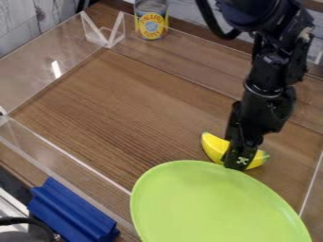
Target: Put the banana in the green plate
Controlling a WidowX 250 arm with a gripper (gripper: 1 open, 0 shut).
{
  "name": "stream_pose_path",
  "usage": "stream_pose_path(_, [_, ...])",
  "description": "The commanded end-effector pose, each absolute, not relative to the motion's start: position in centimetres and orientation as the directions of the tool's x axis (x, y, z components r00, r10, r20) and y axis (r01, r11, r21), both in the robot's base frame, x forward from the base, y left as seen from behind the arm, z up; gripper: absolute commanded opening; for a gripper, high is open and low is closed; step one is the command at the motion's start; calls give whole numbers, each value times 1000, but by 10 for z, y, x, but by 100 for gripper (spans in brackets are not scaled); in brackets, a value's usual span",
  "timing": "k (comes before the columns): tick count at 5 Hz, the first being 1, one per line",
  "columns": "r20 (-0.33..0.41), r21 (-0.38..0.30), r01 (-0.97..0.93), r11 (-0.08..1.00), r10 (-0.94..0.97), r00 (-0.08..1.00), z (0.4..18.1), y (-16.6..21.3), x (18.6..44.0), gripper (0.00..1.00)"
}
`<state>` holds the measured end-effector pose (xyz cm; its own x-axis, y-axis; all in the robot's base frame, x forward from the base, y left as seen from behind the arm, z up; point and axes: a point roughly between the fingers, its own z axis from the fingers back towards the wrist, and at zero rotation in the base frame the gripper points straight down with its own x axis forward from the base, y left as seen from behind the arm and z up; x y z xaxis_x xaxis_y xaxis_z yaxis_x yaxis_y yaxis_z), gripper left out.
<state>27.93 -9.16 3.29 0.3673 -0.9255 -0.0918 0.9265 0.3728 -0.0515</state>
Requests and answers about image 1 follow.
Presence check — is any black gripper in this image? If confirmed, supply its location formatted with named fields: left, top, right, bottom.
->
left=221, top=83, right=296, bottom=171

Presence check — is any yellow toy banana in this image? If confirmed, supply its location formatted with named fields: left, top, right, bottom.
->
left=200, top=132, right=269, bottom=170

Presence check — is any yellow labelled tin can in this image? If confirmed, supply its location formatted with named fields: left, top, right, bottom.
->
left=133, top=0, right=168, bottom=41

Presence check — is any green plate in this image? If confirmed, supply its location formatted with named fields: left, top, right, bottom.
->
left=129, top=160, right=312, bottom=242

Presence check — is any clear acrylic corner bracket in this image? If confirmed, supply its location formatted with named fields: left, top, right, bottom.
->
left=80, top=11, right=125, bottom=49

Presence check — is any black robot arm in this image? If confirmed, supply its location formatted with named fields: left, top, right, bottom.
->
left=219, top=0, right=314, bottom=171

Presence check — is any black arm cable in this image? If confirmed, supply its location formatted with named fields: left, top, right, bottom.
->
left=195, top=0, right=243, bottom=41

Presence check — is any blue plastic block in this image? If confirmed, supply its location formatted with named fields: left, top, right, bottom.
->
left=28, top=177, right=120, bottom=242

